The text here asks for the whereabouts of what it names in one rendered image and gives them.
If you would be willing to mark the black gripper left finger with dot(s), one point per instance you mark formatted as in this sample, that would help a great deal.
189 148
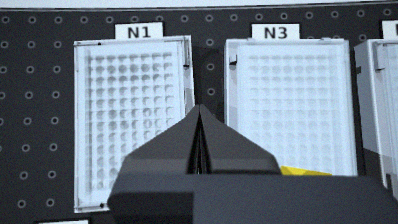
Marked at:
175 149

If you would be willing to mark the dark grey perforated base plate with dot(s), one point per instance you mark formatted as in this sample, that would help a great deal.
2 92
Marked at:
37 83

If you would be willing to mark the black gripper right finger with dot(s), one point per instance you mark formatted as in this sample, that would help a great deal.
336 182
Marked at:
225 151

